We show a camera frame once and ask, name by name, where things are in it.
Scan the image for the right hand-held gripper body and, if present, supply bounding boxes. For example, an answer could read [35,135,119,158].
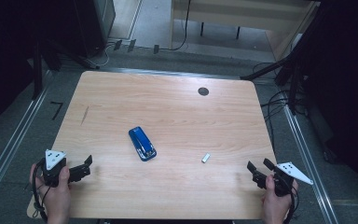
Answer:
[271,161,314,198]

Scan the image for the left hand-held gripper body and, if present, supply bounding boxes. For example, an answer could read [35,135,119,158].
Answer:
[41,148,76,188]

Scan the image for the blue stapler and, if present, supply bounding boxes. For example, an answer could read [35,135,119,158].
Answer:
[128,126,158,162]

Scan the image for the person's right hand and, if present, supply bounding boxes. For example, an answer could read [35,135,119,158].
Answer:
[262,175,299,224]

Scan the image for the person's left hand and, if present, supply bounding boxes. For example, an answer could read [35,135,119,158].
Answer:
[29,163,72,224]

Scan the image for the black metal stand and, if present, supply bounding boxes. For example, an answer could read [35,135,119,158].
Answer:
[32,36,101,101]
[240,6,311,116]

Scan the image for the black cabinet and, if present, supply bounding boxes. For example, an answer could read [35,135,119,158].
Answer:
[74,0,117,59]

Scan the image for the light wooden table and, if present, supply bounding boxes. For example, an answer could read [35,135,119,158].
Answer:
[169,0,321,62]

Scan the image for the metal floor rail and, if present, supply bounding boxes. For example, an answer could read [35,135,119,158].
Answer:
[282,104,339,224]
[103,66,241,80]
[0,70,53,216]

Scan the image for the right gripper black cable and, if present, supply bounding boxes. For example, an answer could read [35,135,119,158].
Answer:
[283,186,301,224]

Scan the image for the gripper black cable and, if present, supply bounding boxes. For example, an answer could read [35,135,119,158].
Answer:
[283,186,301,224]
[32,158,49,223]

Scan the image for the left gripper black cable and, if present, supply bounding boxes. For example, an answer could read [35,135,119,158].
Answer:
[32,158,49,223]

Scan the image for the black floor cables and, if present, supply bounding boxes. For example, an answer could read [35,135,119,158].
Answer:
[251,62,309,150]

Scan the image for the white floor cable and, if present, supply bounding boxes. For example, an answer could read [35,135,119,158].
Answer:
[101,43,119,68]

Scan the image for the hanging black cable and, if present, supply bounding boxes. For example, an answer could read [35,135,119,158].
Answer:
[159,0,192,52]

